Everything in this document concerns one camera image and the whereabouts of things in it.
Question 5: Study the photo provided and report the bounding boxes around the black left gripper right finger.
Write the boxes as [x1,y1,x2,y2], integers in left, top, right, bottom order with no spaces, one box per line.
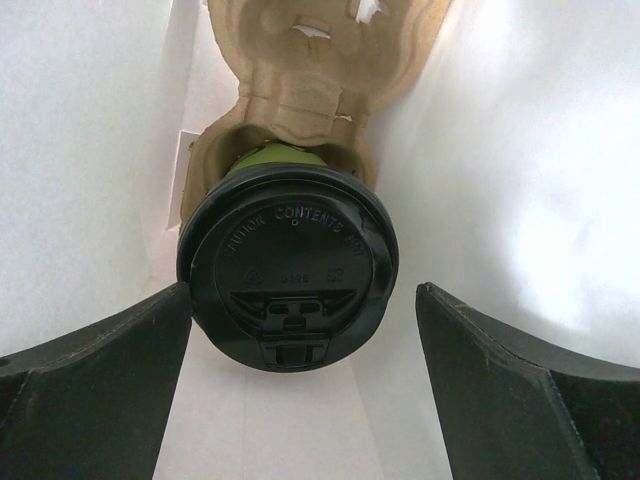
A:
[416,283,639,479]

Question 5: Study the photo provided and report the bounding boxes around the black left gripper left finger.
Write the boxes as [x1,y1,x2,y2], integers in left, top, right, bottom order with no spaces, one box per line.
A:
[1,282,192,479]

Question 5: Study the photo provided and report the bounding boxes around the white paper takeout bag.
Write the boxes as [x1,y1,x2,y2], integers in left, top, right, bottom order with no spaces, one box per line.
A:
[1,1,639,479]

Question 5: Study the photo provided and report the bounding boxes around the black plastic cup lid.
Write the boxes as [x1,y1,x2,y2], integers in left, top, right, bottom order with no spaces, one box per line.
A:
[176,164,399,373]

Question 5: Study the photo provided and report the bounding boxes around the green paper coffee cup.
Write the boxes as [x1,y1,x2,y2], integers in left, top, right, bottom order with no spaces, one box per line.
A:
[229,142,328,174]

